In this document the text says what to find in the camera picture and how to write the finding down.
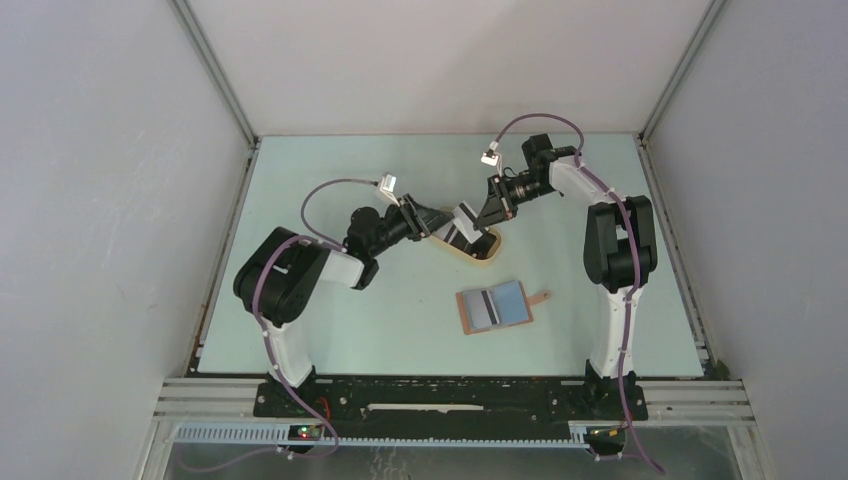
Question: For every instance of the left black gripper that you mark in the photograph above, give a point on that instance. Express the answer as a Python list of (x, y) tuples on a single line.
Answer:
[(420, 220)]

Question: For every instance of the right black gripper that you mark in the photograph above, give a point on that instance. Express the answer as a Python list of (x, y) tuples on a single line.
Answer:
[(498, 208)]

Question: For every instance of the beige oval card tray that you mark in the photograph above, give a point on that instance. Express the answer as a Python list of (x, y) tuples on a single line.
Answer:
[(480, 253)]

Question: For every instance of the brown leather card holder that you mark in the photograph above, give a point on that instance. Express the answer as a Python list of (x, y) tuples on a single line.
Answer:
[(513, 305)]

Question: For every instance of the white card black stripe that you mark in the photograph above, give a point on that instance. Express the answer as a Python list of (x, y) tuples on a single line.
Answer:
[(479, 309)]

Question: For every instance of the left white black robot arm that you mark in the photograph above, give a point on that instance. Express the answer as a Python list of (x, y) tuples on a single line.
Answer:
[(278, 280)]

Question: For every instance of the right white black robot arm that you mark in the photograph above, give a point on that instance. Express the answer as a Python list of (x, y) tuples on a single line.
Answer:
[(619, 250)]

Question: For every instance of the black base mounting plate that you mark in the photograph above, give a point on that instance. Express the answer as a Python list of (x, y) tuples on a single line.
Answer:
[(446, 408)]

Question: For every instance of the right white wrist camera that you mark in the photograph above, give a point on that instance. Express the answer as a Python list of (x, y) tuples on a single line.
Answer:
[(492, 157)]

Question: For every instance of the aluminium frame rail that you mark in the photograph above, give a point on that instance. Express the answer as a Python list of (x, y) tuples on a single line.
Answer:
[(221, 408)]

